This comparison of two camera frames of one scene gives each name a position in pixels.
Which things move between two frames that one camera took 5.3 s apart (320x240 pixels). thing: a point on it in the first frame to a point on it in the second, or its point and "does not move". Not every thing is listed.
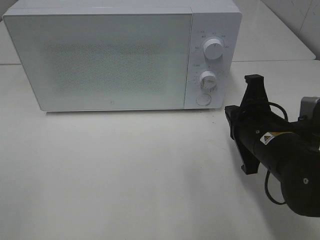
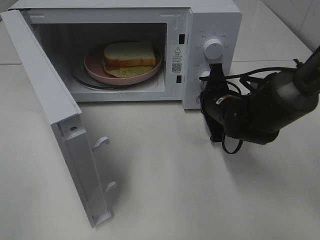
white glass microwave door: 106,59 to 64,115
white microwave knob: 213,49 does not move
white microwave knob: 208,79 does not move
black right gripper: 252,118 to 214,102
